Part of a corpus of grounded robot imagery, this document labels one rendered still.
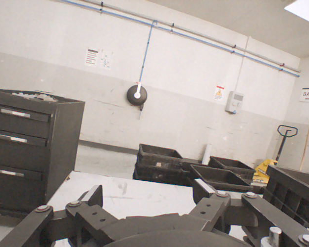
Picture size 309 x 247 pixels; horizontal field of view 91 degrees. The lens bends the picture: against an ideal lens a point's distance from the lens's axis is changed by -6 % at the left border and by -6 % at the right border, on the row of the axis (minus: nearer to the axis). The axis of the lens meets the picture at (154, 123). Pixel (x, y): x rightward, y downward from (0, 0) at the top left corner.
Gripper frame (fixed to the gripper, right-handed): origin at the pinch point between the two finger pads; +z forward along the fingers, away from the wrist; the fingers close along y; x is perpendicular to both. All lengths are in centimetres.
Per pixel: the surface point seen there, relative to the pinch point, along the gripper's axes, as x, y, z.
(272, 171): -5.4, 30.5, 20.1
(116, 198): -15.7, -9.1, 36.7
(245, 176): -46, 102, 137
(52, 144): -2, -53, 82
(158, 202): -18.8, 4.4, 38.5
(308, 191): -6.6, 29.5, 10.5
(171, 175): -38, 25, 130
